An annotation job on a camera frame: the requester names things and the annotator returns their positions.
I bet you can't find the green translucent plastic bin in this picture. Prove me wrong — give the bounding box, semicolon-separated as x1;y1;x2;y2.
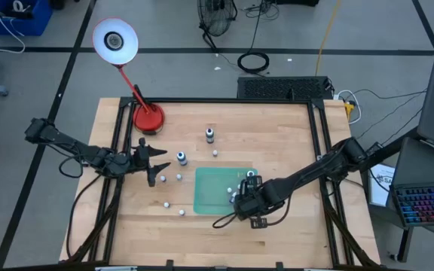
192;166;259;217

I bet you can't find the long yellow cable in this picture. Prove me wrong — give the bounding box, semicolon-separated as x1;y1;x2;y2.
314;0;342;76

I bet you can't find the rainbow backlit keyboard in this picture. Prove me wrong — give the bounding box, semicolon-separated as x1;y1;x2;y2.
393;181;434;228

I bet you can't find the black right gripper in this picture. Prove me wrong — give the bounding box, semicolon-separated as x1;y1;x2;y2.
234;175;277;221

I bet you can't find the white floor cable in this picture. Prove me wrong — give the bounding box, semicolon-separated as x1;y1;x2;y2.
0;0;26;54

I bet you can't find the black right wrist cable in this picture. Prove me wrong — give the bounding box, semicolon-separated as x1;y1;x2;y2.
212;195;292;230

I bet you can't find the black floor fan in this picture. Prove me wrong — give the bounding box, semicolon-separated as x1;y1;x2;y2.
197;0;239;52

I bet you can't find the white paper sheet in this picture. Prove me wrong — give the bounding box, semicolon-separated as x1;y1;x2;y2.
367;162;397;207

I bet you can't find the red desk lamp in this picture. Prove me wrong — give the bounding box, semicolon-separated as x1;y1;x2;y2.
91;17;166;136

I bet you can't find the coiled black cable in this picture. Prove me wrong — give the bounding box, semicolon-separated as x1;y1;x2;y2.
237;51;270;75

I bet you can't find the white power cable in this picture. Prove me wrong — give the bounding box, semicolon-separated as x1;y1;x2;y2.
333;89;363;126

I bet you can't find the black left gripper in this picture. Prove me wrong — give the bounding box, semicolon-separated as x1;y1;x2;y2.
126;137;172;188

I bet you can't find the large blue storage bin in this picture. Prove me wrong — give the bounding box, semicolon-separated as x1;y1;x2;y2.
0;0;54;38

